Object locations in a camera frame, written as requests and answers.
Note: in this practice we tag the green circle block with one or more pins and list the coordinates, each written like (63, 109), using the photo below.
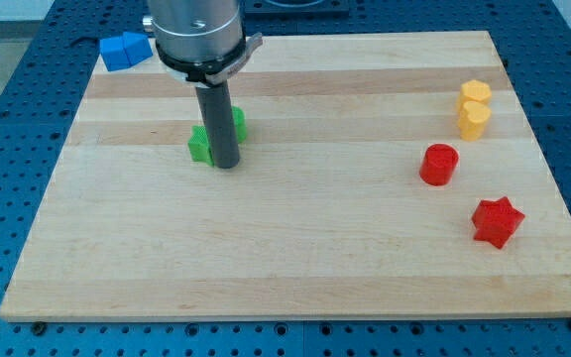
(240, 124)

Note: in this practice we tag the green star block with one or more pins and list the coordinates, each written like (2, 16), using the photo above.
(199, 147)

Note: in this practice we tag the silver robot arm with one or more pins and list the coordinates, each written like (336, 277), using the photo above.
(202, 41)

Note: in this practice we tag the wooden board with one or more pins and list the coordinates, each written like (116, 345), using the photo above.
(325, 217)

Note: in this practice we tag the red star block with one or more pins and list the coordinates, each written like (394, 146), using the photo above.
(496, 221)

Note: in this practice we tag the red cylinder block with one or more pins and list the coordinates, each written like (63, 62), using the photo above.
(439, 164)

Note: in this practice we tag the yellow heart block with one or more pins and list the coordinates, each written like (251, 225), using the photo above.
(473, 119)

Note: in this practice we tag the blue pentagon block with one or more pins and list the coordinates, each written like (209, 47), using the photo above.
(136, 47)

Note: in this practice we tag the yellow hexagon block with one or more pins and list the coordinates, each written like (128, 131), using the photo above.
(474, 90)

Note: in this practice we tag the blue cube block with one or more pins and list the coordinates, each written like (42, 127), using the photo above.
(113, 53)

